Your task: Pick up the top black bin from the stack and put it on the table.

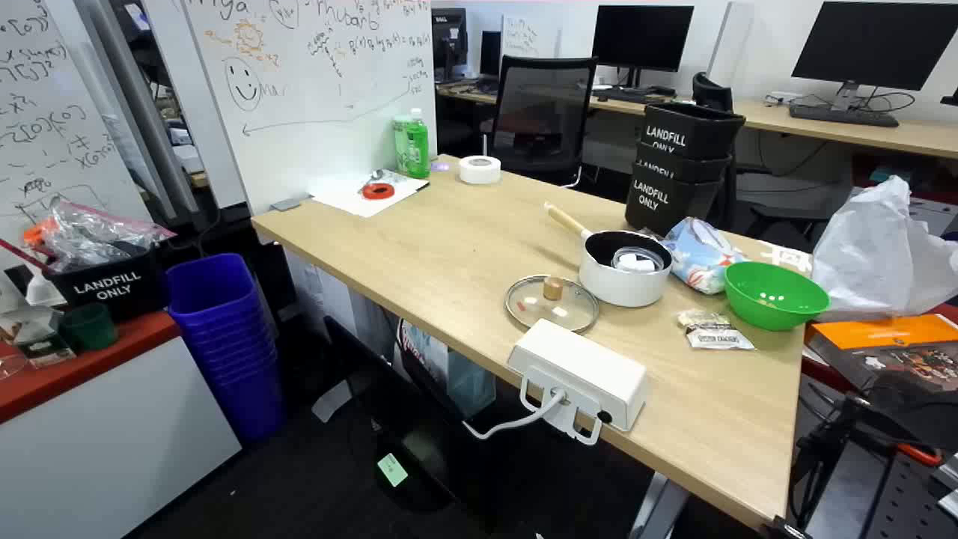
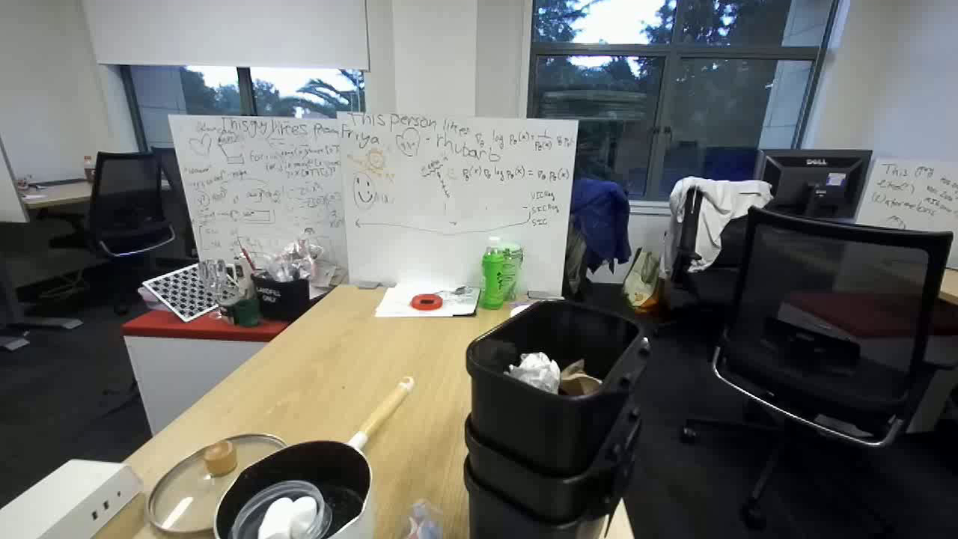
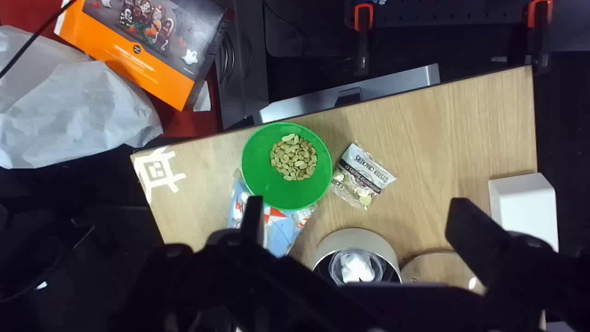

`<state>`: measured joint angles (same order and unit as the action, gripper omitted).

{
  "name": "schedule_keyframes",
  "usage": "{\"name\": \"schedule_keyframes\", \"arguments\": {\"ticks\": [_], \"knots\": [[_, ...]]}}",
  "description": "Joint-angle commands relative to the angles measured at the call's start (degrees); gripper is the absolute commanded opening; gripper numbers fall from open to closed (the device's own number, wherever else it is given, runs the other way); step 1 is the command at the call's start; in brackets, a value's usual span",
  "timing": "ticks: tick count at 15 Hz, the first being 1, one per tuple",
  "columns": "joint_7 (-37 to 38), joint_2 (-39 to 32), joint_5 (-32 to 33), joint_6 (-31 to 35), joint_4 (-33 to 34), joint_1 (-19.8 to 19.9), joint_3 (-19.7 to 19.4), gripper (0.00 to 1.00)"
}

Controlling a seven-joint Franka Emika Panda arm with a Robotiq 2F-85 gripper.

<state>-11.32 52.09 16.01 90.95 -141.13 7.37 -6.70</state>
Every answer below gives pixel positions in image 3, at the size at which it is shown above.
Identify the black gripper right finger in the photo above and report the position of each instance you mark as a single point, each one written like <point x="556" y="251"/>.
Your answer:
<point x="491" y="251"/>

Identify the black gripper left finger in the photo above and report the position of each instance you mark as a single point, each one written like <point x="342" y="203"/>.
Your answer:
<point x="251" y="218"/>

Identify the blue patterned packet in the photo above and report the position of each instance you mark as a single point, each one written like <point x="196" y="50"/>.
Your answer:
<point x="279" y="231"/>

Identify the green plastic bowl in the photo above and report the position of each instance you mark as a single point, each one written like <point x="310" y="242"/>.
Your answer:
<point x="261" y="177"/>

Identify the white electrical box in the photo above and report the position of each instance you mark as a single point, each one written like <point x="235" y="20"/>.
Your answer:
<point x="522" y="203"/>

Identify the pile of nuts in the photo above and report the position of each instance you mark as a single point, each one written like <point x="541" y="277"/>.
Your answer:
<point x="294" y="157"/>

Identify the crumpled tissue in saucepan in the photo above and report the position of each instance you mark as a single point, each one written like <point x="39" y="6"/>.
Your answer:
<point x="356" y="268"/>

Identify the clear snack packet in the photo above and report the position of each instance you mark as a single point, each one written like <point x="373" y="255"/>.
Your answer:
<point x="362" y="177"/>

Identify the orange cardboard box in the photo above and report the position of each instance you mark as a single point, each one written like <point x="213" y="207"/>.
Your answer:
<point x="141" y="57"/>

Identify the white plastic bag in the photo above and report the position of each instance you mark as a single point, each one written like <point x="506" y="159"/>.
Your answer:
<point x="74" y="116"/>

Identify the orange clamp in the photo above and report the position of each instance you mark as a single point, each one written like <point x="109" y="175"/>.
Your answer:
<point x="362" y="15"/>
<point x="539" y="11"/>

